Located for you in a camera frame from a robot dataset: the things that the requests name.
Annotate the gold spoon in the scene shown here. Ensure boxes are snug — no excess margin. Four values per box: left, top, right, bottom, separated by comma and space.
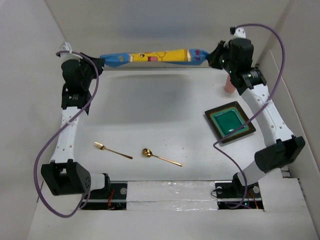
141, 148, 183, 167

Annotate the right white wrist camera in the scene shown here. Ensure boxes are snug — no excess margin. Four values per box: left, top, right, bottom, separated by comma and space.
229, 26, 247, 41

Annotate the purple cable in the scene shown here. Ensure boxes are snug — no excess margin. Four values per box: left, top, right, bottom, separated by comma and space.
33, 50, 101, 219
212, 23, 286, 210

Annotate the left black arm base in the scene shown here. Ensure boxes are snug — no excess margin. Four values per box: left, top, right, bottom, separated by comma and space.
80, 181, 128, 211

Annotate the blue yellow printed cloth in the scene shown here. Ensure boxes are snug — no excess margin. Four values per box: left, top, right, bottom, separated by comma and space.
100, 48, 209, 68

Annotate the pink plastic cup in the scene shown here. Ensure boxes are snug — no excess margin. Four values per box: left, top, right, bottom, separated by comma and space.
224, 75, 236, 94

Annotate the gold fork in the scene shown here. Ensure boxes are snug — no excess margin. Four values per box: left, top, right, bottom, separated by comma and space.
93, 142, 133, 160

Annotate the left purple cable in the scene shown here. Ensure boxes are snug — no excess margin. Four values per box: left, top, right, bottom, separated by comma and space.
33, 50, 101, 219

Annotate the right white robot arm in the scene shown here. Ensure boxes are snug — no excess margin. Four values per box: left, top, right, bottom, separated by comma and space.
206, 37, 306, 197

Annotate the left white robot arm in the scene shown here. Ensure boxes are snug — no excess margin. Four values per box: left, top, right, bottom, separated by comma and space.
41, 55, 112, 199

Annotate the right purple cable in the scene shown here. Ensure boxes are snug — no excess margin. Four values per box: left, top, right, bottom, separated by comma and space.
212, 23, 286, 210

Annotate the green square plate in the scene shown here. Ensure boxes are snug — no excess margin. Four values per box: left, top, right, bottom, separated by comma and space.
204, 101, 256, 144

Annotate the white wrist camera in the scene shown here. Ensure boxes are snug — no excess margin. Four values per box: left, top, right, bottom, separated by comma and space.
59, 41, 82, 62
229, 26, 247, 41

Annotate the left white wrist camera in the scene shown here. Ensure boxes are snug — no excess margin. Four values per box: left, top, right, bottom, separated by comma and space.
59, 41, 82, 62

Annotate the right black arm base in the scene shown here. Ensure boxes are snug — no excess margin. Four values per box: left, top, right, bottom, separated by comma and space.
211, 180, 264, 210

